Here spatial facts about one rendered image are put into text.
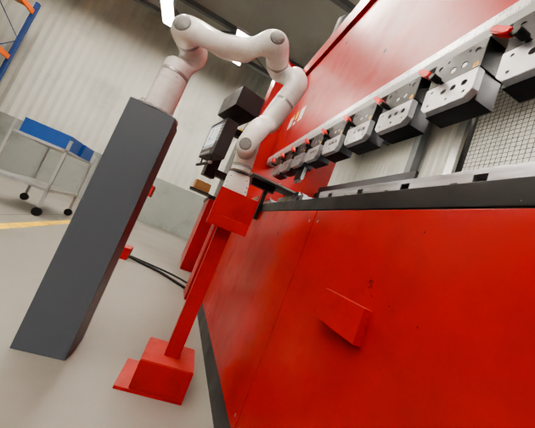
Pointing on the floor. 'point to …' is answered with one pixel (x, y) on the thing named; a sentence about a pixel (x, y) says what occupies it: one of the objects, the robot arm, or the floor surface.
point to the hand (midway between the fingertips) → (228, 209)
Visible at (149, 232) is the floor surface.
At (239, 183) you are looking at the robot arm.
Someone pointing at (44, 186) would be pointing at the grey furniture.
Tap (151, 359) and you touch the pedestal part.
